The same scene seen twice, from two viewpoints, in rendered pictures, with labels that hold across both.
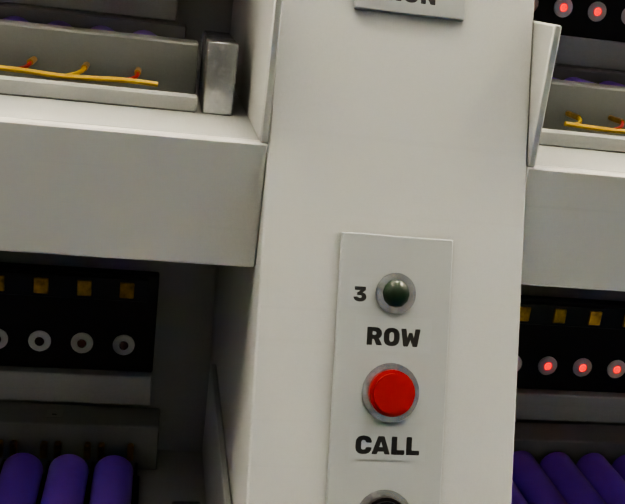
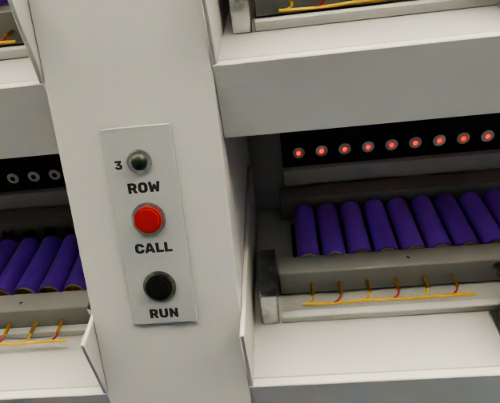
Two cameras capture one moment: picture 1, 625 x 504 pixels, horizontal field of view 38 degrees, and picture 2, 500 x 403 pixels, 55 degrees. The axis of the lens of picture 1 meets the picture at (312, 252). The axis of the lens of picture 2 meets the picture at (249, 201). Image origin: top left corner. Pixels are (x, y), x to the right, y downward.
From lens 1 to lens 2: 18 cm
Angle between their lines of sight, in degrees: 24
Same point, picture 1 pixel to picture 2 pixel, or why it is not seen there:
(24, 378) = (53, 194)
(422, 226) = (150, 117)
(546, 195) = (231, 81)
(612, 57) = not seen: outside the picture
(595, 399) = (378, 165)
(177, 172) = (2, 109)
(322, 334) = (104, 190)
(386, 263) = (130, 145)
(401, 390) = (151, 218)
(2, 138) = not seen: outside the picture
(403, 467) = (165, 258)
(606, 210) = (276, 82)
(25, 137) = not seen: outside the picture
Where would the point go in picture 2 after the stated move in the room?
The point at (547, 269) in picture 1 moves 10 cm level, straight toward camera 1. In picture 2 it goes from (248, 125) to (132, 161)
